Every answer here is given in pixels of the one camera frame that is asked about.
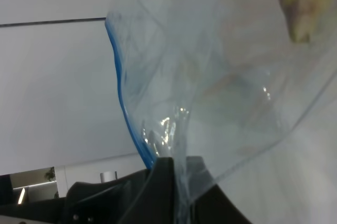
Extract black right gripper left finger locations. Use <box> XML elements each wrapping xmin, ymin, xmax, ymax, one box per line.
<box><xmin>64</xmin><ymin>158</ymin><xmax>175</xmax><ymax>223</ymax></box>

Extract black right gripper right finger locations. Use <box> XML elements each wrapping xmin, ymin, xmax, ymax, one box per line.
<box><xmin>186</xmin><ymin>156</ymin><xmax>250</xmax><ymax>224</ymax></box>

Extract clear zip bag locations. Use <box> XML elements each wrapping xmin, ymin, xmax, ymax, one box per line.
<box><xmin>106</xmin><ymin>0</ymin><xmax>336</xmax><ymax>223</ymax></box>

